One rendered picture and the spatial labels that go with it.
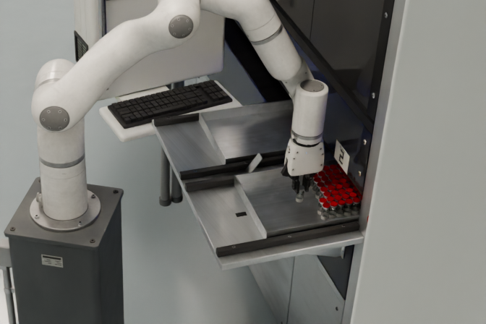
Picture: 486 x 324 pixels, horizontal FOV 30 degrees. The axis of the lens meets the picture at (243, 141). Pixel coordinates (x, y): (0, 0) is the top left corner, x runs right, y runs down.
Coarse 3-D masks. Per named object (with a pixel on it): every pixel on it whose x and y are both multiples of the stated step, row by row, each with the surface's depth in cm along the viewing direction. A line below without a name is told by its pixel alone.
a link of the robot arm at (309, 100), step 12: (300, 84) 232; (312, 84) 232; (324, 84) 233; (300, 96) 231; (312, 96) 229; (324, 96) 230; (300, 108) 232; (312, 108) 231; (324, 108) 233; (300, 120) 234; (312, 120) 233; (324, 120) 237; (300, 132) 236; (312, 132) 235
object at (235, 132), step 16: (208, 112) 283; (224, 112) 285; (240, 112) 287; (256, 112) 289; (272, 112) 290; (288, 112) 291; (208, 128) 274; (224, 128) 281; (240, 128) 281; (256, 128) 282; (272, 128) 282; (288, 128) 283; (224, 144) 274; (240, 144) 274; (256, 144) 275; (272, 144) 275; (224, 160) 263; (240, 160) 264
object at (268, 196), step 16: (240, 176) 256; (256, 176) 258; (272, 176) 260; (288, 176) 262; (240, 192) 253; (256, 192) 255; (272, 192) 255; (288, 192) 256; (304, 192) 256; (256, 208) 249; (272, 208) 249; (288, 208) 250; (304, 208) 250; (256, 224) 243; (272, 224) 244; (288, 224) 244; (304, 224) 239; (320, 224) 241; (336, 224) 243
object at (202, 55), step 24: (96, 0) 283; (120, 0) 288; (144, 0) 292; (96, 24) 288; (216, 24) 312; (192, 48) 312; (216, 48) 318; (144, 72) 307; (168, 72) 312; (192, 72) 318; (216, 72) 324
